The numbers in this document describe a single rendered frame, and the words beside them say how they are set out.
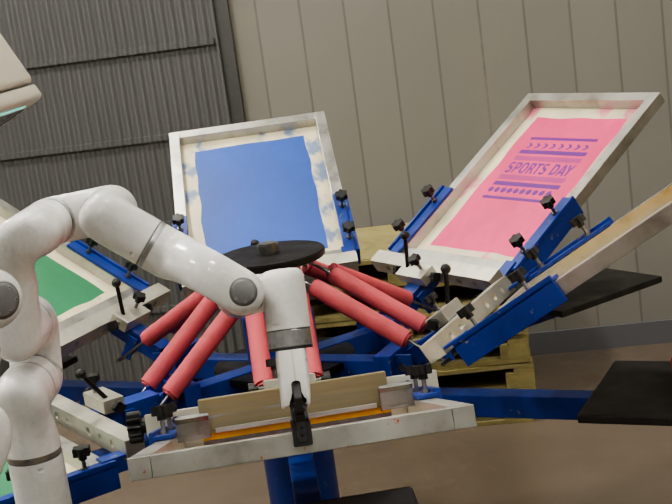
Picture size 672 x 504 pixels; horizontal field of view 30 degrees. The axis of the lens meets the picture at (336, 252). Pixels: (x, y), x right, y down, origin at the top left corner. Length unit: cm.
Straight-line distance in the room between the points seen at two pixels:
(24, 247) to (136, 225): 18
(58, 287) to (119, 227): 193
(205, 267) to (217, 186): 247
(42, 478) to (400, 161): 441
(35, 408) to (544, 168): 228
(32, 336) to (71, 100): 450
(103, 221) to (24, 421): 37
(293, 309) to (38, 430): 48
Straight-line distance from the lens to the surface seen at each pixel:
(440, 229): 409
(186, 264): 204
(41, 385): 220
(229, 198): 444
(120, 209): 209
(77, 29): 658
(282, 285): 209
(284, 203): 439
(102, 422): 318
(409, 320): 338
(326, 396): 270
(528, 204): 394
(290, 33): 639
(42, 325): 219
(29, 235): 209
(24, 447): 221
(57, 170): 669
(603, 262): 282
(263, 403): 269
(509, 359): 565
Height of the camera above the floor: 202
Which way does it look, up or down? 12 degrees down
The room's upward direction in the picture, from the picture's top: 8 degrees counter-clockwise
